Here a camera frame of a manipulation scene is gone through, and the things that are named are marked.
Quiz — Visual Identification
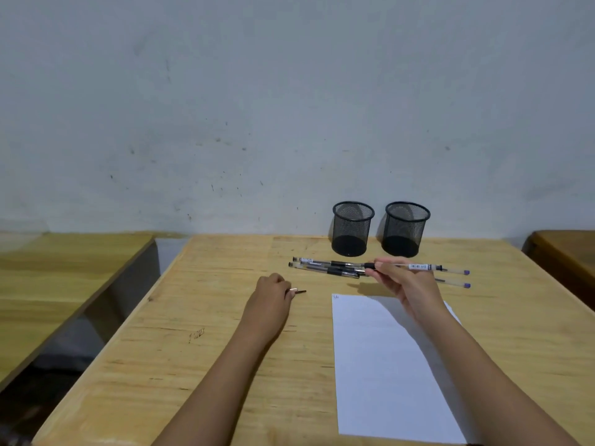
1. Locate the person's right hand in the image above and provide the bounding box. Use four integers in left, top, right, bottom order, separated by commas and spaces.
364, 256, 447, 323

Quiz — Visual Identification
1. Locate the person's left hand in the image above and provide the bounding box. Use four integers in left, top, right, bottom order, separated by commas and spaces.
239, 273, 297, 339

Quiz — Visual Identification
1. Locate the black mesh pen holder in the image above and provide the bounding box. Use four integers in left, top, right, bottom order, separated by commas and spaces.
332, 201, 376, 258
381, 201, 431, 258

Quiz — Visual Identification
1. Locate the white paper sheet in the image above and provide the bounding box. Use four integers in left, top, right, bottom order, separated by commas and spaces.
331, 294, 468, 445

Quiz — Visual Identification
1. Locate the person's left forearm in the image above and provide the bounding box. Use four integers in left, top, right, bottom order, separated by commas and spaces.
151, 325, 280, 446

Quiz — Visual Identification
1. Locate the person's right forearm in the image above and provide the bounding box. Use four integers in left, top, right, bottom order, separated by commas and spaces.
413, 301, 582, 446

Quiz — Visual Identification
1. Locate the dark wooden side table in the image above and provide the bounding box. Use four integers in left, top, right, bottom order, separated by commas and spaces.
522, 230, 595, 312

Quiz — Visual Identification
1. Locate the light wooden side table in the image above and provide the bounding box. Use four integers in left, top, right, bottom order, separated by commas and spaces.
0, 232, 161, 391

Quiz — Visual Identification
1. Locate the clear plastic sheet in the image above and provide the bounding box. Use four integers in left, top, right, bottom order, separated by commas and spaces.
0, 219, 50, 254

